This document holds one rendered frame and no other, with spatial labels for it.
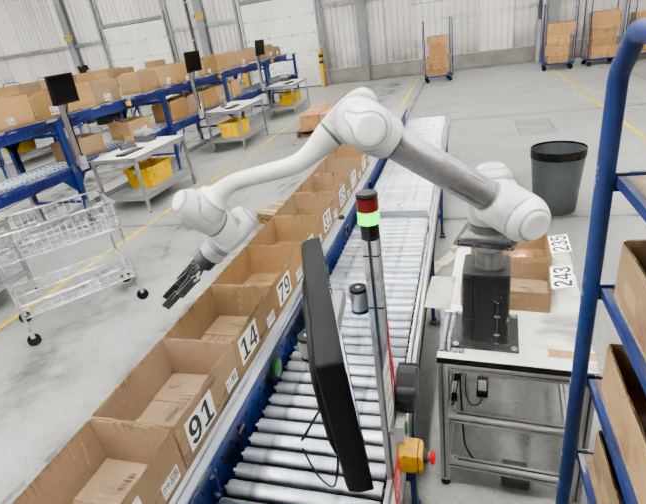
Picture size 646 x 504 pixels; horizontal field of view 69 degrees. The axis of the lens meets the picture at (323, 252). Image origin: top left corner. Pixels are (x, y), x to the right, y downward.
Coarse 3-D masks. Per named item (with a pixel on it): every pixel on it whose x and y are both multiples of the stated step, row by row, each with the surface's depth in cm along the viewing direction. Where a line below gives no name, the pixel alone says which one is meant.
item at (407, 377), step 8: (400, 368) 136; (408, 368) 135; (416, 368) 135; (400, 376) 133; (408, 376) 133; (416, 376) 133; (400, 384) 131; (408, 384) 130; (416, 384) 131; (400, 392) 130; (408, 392) 129; (416, 392) 130; (400, 400) 131; (408, 400) 130
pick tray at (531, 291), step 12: (516, 264) 230; (528, 264) 227; (540, 264) 225; (516, 276) 232; (528, 276) 230; (540, 276) 228; (516, 288) 225; (528, 288) 223; (540, 288) 222; (516, 300) 208; (528, 300) 206; (540, 300) 204; (540, 312) 206
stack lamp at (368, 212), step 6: (360, 204) 104; (366, 204) 103; (372, 204) 104; (378, 204) 106; (360, 210) 105; (366, 210) 104; (372, 210) 104; (378, 210) 106; (360, 216) 105; (366, 216) 105; (372, 216) 105; (378, 216) 106; (360, 222) 106; (366, 222) 105; (372, 222) 105; (378, 222) 106
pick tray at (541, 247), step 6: (546, 234) 251; (540, 240) 254; (546, 240) 249; (516, 246) 260; (522, 246) 259; (528, 246) 258; (534, 246) 257; (540, 246) 256; (546, 246) 248; (474, 252) 263; (504, 252) 258; (510, 252) 257; (516, 252) 256; (540, 252) 253; (546, 252) 248; (516, 258) 234; (522, 258) 233; (528, 258) 232; (534, 258) 231; (540, 258) 230; (546, 258) 229
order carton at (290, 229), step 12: (276, 216) 274; (288, 216) 272; (300, 216) 270; (312, 216) 268; (264, 228) 263; (276, 228) 278; (288, 228) 276; (300, 228) 273; (312, 228) 253; (252, 240) 248; (264, 240) 263; (276, 240) 279; (288, 240) 279; (300, 240) 277; (300, 252) 235
